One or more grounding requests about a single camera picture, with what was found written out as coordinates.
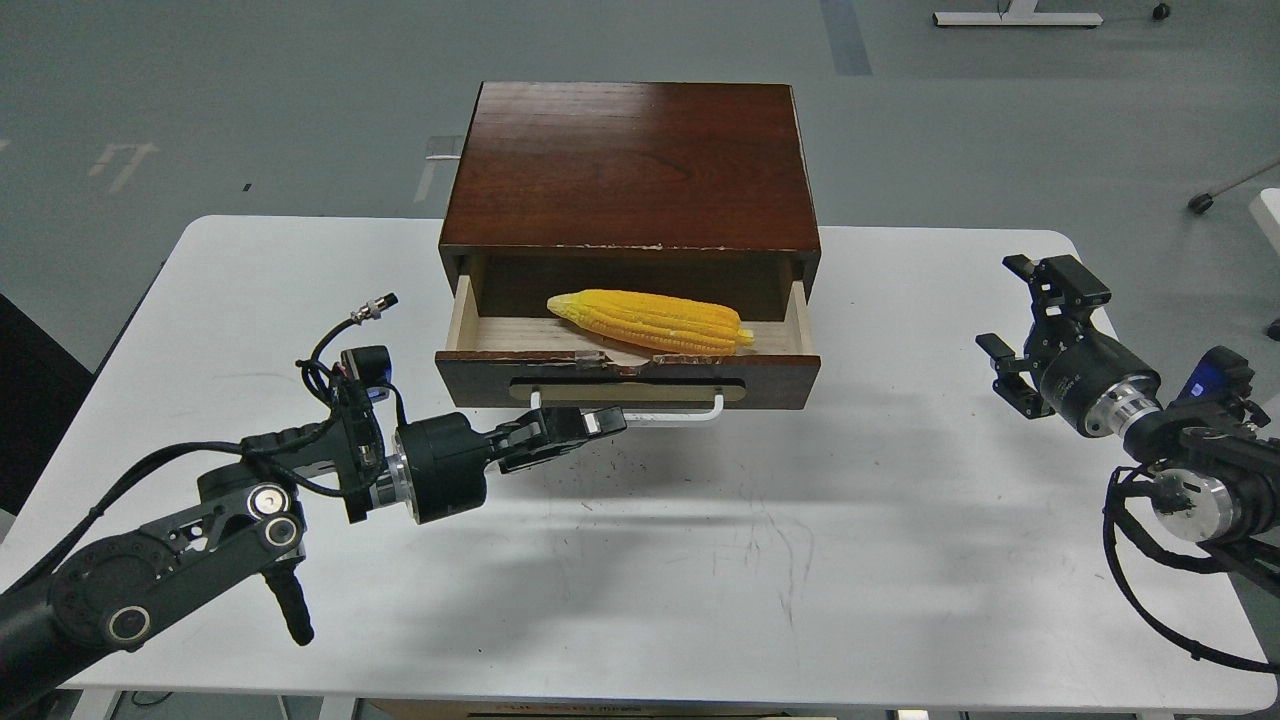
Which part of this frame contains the wooden drawer with white handle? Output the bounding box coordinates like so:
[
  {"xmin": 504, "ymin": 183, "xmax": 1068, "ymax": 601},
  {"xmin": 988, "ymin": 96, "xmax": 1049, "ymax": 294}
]
[{"xmin": 435, "ymin": 255, "xmax": 820, "ymax": 410}]

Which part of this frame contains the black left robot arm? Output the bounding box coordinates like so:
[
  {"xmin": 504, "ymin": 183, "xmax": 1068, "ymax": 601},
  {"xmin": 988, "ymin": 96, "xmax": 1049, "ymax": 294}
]
[{"xmin": 3, "ymin": 293, "xmax": 627, "ymax": 717}]

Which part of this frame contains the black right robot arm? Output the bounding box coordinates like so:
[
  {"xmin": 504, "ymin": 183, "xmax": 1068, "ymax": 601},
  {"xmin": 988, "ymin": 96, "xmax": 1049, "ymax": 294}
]
[{"xmin": 975, "ymin": 255, "xmax": 1277, "ymax": 594}]

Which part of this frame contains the white stand base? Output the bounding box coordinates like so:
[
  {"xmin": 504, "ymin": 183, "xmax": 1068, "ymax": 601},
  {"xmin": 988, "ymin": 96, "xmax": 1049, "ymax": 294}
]
[{"xmin": 931, "ymin": 1, "xmax": 1105, "ymax": 29}]

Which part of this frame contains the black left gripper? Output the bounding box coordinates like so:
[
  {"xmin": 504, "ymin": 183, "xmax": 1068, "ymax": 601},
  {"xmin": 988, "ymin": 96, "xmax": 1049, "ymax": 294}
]
[{"xmin": 396, "ymin": 406, "xmax": 627, "ymax": 525}]

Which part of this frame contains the black caster with grey leg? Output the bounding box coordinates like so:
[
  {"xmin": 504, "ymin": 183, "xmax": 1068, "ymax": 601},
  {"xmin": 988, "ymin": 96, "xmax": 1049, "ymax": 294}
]
[{"xmin": 1185, "ymin": 156, "xmax": 1279, "ymax": 217}]

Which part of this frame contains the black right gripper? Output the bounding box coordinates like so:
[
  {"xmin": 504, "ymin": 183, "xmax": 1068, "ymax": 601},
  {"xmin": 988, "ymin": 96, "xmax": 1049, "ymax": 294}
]
[{"xmin": 975, "ymin": 254, "xmax": 1161, "ymax": 438}]

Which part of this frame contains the yellow corn cob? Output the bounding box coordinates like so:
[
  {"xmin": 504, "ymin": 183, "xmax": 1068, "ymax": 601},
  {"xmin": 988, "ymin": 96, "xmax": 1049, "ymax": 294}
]
[{"xmin": 547, "ymin": 290, "xmax": 755, "ymax": 356}]

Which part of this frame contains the dark wooden drawer cabinet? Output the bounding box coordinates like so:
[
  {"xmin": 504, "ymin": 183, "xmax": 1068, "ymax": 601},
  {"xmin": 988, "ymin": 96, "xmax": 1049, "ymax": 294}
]
[{"xmin": 439, "ymin": 81, "xmax": 820, "ymax": 320}]

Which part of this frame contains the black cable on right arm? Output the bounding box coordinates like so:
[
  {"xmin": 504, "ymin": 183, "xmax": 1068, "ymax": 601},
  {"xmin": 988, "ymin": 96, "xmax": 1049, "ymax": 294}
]
[{"xmin": 1102, "ymin": 468, "xmax": 1280, "ymax": 675}]

